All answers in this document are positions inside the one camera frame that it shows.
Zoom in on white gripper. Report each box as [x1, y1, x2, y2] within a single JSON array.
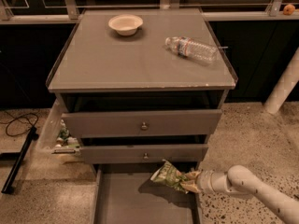
[[181, 170, 224, 193]]

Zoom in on green jalapeno chip bag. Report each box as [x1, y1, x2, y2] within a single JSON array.
[[150, 160, 197, 194]]

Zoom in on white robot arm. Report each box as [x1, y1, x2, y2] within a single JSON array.
[[181, 49, 299, 224]]

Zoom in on grey top drawer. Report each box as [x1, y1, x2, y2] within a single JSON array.
[[62, 109, 221, 138]]

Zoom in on grey drawer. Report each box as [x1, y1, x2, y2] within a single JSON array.
[[91, 162, 204, 224], [62, 109, 221, 138], [80, 144, 208, 164]]

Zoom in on grey bottom drawer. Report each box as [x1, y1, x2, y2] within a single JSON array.
[[91, 162, 204, 224]]

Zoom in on grey drawer cabinet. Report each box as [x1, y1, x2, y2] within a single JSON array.
[[47, 9, 237, 162]]

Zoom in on grey middle drawer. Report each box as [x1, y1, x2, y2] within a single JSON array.
[[80, 144, 208, 164]]

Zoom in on clear plastic water bottle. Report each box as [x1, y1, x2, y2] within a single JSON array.
[[165, 36, 218, 63]]

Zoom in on clear plastic storage bin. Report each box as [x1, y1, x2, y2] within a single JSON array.
[[36, 101, 79, 155]]

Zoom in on white paper bowl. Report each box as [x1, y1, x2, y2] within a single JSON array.
[[108, 14, 143, 36]]

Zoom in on black metal stand leg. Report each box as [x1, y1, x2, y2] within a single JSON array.
[[1, 127, 39, 194]]

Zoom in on metal window railing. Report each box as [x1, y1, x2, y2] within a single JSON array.
[[0, 0, 299, 24]]

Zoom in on black floor cable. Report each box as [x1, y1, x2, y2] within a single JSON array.
[[0, 109, 40, 138]]

